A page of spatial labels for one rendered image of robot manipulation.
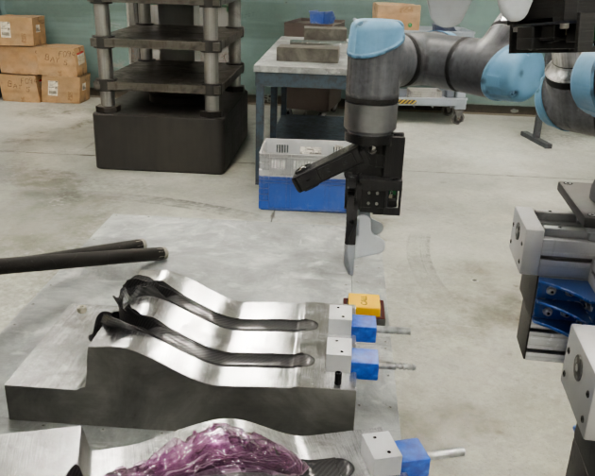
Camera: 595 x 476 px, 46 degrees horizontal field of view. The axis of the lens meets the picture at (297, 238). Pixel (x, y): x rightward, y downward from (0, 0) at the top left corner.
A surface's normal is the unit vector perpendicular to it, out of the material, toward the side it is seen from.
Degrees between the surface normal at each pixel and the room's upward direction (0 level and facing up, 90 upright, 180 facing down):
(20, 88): 86
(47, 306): 0
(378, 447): 0
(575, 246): 90
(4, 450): 0
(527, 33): 90
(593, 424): 90
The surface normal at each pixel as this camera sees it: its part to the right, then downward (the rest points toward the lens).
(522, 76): 0.62, 0.31
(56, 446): 0.03, -0.93
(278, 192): -0.05, 0.37
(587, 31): 0.31, 0.23
